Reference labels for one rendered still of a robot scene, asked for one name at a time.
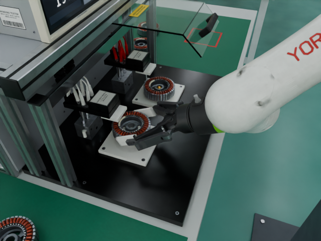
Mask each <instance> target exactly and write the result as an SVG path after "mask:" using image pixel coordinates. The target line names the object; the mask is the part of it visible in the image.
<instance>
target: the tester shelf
mask: <svg viewBox="0 0 321 241"><path fill-rule="evenodd" d="M137 1H138V0H108V1H106V2H105V3H104V4H102V5H101V6H100V7H98V8H97V9H96V10H94V11H93V12H92V13H90V14H89V15H88V16H86V17H85V18H83V19H82V20H81V21H80V22H78V23H77V24H76V25H74V26H73V27H72V28H70V29H69V30H68V31H66V32H65V33H63V34H62V35H61V36H59V37H58V38H57V39H55V40H54V41H53V42H51V43H50V44H49V43H44V42H42V41H38V40H33V39H28V38H23V37H18V36H13V35H8V34H3V33H0V95H4V96H6V97H10V98H13V99H18V100H22V101H25V100H26V99H27V98H28V97H29V96H30V95H31V94H33V93H34V92H35V91H36V90H37V89H38V88H39V87H41V86H42V85H43V84H44V83H45V82H46V81H47V80H48V79H50V78H51V77H52V76H53V75H54V74H55V73H56V72H58V71H59V70H60V69H61V68H62V67H63V66H64V65H66V64H67V63H68V62H69V61H70V60H71V59H72V58H73V57H75V56H76V55H77V54H78V53H79V52H80V51H81V50H83V49H84V48H85V47H86V46H87V45H88V44H89V43H90V42H92V41H93V40H94V39H95V38H96V37H97V36H98V35H100V34H101V33H102V32H103V31H104V30H105V29H106V28H107V27H108V26H109V25H110V24H112V23H113V22H114V21H115V20H116V19H117V18H118V17H119V16H121V15H122V14H123V13H124V12H125V11H126V10H127V9H129V8H130V7H131V6H132V5H133V4H134V3H135V2H137Z"/></svg>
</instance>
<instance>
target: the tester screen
mask: <svg viewBox="0 0 321 241"><path fill-rule="evenodd" d="M75 1H76V0H71V1H69V2H68V3H66V4H65V5H63V6H61V7H60V8H58V9H57V8H56V4H55V1H54V0H42V2H43V7H44V10H45V14H46V17H47V21H48V24H49V27H50V31H51V30H53V29H54V28H55V27H57V26H58V25H60V24H61V23H63V22H64V21H66V20H67V19H69V18H70V17H71V16H73V15H74V14H76V13H77V12H79V11H80V10H82V9H83V8H84V7H86V6H87V5H88V4H90V3H91V2H93V1H94V0H91V1H90V2H88V3H87V4H85V5H84V0H81V4H82V5H81V6H79V7H78V8H76V9H75V10H73V11H72V12H70V13H69V14H67V15H66V16H64V17H63V18H62V19H60V20H59V21H57V22H56V23H54V24H53V25H51V24H50V20H49V18H50V17H52V16H53V15H55V14H56V13H58V12H59V11H61V10H62V9H64V8H65V7H67V6H69V5H70V4H72V3H73V2H75Z"/></svg>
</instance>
